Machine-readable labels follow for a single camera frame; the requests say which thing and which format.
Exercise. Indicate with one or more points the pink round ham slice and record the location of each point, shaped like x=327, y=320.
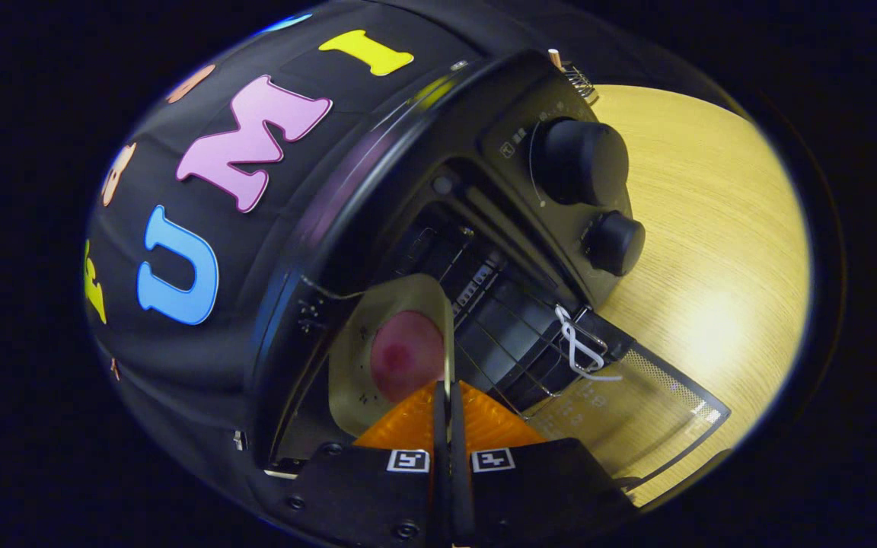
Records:
x=404, y=354

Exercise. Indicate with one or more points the small wooden stick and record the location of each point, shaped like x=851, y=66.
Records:
x=554, y=58

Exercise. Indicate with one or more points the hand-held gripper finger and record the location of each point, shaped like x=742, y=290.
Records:
x=441, y=472
x=460, y=479

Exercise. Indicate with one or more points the cream square plate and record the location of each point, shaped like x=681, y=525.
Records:
x=400, y=293

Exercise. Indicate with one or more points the black toaster oven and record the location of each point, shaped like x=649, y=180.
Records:
x=583, y=160

